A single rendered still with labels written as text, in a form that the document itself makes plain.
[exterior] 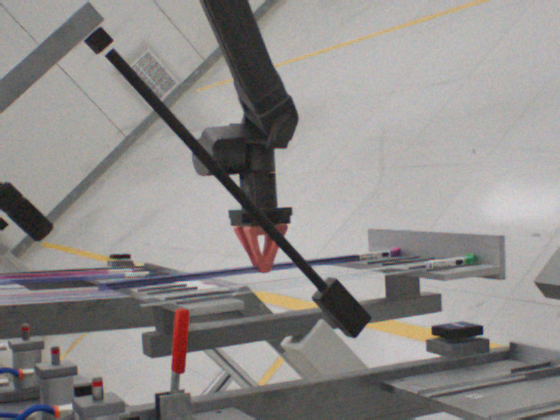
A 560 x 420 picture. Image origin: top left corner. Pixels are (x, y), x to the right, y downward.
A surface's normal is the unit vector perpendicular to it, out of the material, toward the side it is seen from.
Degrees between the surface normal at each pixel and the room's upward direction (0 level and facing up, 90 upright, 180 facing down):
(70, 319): 90
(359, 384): 90
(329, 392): 90
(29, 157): 90
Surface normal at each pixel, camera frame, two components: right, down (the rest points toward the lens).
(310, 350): 0.49, 0.03
